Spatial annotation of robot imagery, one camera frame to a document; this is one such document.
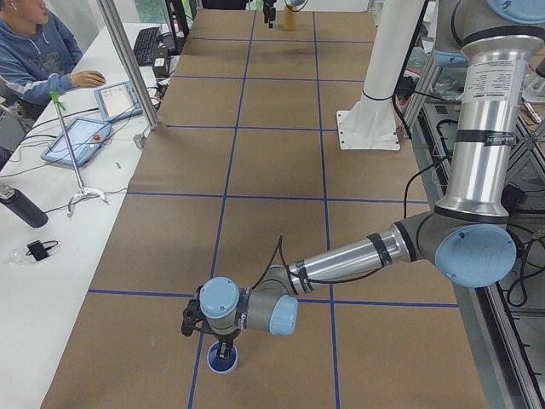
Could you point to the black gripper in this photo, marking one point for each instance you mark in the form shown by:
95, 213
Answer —
225, 338
268, 9

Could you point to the blue plastic cup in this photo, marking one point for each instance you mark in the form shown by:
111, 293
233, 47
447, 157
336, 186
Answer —
220, 365

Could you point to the brown wooden cup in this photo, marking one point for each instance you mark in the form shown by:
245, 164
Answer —
290, 18

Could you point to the person's hand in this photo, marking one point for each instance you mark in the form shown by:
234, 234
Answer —
84, 79

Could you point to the black keyboard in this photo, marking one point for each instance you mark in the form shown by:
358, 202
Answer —
145, 45

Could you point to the far blue teach pendant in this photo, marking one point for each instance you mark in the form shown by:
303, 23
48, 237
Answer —
117, 101

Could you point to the blue teach pendant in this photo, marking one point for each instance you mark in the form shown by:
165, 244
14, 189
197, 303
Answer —
117, 101
86, 137

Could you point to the black computer mouse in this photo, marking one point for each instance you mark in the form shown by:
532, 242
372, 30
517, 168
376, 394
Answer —
100, 78

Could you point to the metal stand with green clip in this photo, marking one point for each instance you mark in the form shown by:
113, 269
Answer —
84, 191

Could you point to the small black adapter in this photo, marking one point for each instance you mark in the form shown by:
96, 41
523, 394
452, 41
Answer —
39, 250

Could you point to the near blue teach pendant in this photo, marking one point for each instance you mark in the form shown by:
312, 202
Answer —
86, 137

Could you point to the person in blue hoodie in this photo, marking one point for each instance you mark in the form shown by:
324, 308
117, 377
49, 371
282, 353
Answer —
38, 52

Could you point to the black water bottle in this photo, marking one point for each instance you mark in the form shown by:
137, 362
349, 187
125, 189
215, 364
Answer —
22, 206

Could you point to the white camera pillar base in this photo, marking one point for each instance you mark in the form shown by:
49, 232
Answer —
371, 124

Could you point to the aluminium frame post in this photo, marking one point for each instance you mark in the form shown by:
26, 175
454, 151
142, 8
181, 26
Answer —
121, 44

